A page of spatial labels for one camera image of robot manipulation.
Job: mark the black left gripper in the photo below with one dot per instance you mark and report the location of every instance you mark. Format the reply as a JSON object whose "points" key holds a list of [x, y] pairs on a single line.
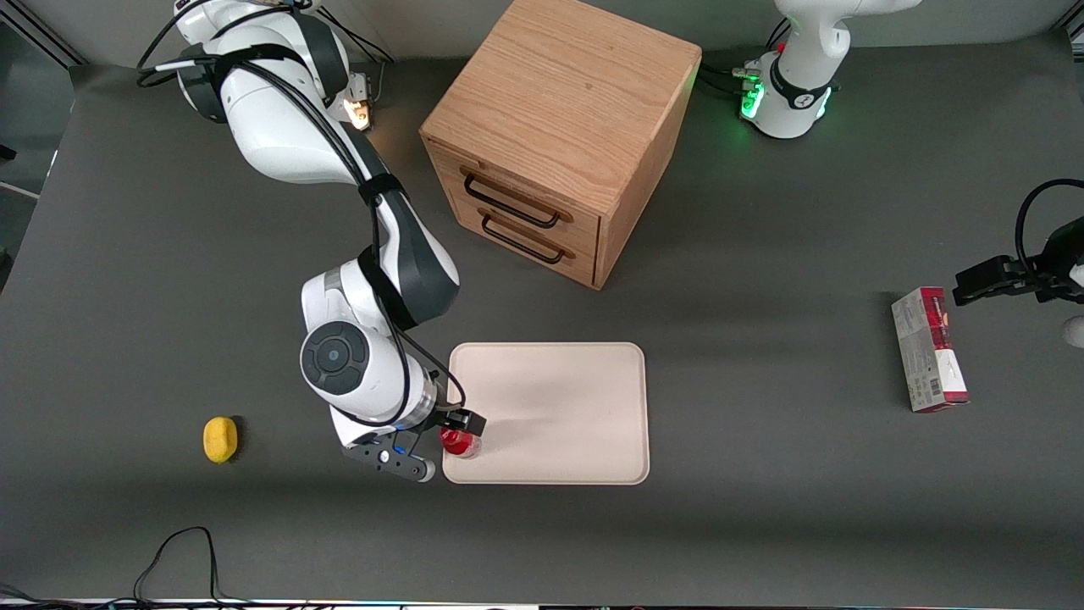
{"points": [[1043, 273]]}

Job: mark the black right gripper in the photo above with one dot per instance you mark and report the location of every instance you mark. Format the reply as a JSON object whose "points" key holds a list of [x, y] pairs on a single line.
{"points": [[446, 418]]}

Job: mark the red soda can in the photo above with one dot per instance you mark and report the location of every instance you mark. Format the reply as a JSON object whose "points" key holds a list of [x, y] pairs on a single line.
{"points": [[460, 444]]}

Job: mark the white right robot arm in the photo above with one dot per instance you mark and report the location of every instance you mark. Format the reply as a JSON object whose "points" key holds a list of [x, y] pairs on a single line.
{"points": [[262, 127]]}

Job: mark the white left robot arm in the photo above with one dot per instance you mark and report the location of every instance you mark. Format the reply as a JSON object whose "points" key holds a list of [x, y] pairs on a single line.
{"points": [[796, 85]]}

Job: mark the cream rectangular tray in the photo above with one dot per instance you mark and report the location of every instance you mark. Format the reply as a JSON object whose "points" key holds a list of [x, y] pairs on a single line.
{"points": [[559, 407]]}

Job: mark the red and grey carton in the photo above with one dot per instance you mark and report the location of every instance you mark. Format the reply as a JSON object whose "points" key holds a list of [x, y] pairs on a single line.
{"points": [[927, 356]]}

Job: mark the yellow lemon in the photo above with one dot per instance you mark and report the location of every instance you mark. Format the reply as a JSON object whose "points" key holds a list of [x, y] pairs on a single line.
{"points": [[220, 440]]}

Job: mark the wooden drawer cabinet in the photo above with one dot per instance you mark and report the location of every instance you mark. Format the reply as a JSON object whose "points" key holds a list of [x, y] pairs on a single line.
{"points": [[559, 93]]}

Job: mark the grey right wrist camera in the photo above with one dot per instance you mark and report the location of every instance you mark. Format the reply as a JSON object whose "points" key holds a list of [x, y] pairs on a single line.
{"points": [[389, 457]]}

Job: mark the aluminium frame rail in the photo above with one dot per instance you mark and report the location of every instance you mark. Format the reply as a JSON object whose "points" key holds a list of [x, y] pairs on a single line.
{"points": [[42, 38]]}

